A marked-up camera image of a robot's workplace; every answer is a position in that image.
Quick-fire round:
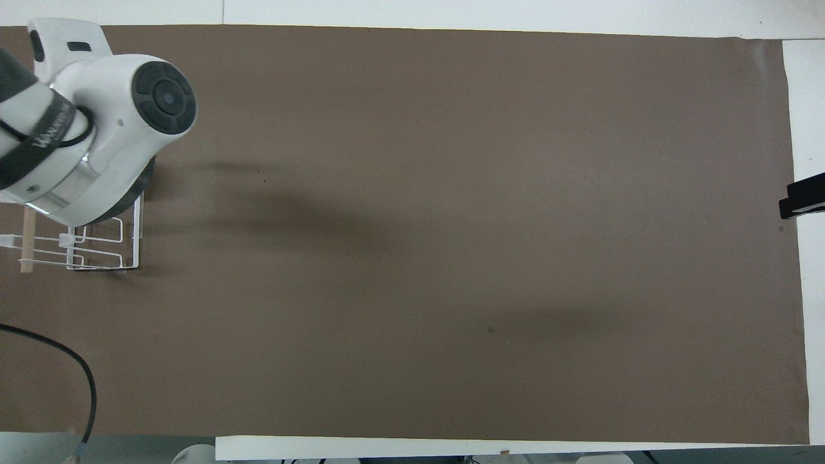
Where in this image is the white wire cup holder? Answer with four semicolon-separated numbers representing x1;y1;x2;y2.
0;192;144;274

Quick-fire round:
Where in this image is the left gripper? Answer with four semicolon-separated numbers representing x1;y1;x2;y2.
82;156;157;228

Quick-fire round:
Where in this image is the black cable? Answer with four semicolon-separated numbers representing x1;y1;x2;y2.
0;105;96;150
0;322;98;464

